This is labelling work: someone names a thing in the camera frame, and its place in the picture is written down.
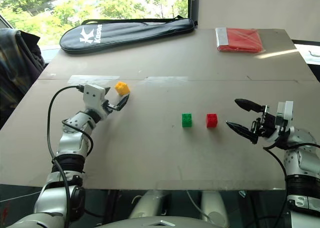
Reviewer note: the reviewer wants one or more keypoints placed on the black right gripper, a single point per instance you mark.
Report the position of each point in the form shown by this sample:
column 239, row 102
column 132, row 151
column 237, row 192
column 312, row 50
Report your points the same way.
column 266, row 123

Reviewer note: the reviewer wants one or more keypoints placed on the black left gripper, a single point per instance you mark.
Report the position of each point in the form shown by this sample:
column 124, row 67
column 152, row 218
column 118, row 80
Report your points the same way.
column 110, row 106

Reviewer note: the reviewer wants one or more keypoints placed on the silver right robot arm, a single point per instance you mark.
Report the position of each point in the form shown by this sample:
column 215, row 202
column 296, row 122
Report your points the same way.
column 300, row 158

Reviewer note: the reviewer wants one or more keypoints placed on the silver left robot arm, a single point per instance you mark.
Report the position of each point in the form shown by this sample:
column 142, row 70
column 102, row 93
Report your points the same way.
column 71, row 140

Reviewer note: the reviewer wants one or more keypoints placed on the yellow toy brick cube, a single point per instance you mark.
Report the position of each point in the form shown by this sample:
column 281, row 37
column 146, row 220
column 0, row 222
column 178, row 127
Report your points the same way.
column 122, row 88

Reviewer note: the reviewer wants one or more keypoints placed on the clear tape strip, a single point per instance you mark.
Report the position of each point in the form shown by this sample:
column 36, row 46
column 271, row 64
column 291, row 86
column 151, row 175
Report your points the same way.
column 166, row 79
column 93, row 79

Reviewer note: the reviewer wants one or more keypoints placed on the red toy brick cube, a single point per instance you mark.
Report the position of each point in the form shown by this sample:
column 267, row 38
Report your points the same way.
column 211, row 120

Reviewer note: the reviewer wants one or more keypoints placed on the green toy brick cube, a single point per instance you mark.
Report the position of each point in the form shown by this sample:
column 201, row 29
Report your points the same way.
column 187, row 120

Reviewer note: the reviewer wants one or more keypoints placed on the black racket bag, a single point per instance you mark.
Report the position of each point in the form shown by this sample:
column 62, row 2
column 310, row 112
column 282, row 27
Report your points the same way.
column 120, row 35

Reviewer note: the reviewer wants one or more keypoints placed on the red packet with white label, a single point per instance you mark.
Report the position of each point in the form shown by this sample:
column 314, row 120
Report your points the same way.
column 241, row 39

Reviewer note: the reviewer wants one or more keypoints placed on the silver robot leg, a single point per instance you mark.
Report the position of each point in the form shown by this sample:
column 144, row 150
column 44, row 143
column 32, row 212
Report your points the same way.
column 147, row 204
column 215, row 208

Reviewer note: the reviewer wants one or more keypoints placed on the dark clothes on chair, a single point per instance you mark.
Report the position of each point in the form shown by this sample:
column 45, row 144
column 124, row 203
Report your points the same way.
column 17, row 63

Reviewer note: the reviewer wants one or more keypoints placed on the silver robot torso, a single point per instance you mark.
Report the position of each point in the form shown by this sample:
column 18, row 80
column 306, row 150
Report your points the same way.
column 150, row 223

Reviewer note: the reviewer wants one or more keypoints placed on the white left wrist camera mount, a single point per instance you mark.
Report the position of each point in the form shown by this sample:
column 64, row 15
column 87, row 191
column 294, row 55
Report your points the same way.
column 93, row 94

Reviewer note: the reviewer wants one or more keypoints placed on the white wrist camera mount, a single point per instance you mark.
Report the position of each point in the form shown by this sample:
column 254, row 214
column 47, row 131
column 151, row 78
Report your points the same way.
column 93, row 94
column 286, row 113

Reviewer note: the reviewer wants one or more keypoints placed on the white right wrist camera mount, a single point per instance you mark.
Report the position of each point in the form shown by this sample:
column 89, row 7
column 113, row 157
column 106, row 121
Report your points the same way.
column 286, row 113

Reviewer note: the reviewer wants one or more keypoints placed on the black window frame post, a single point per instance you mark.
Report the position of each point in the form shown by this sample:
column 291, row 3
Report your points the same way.
column 193, row 6

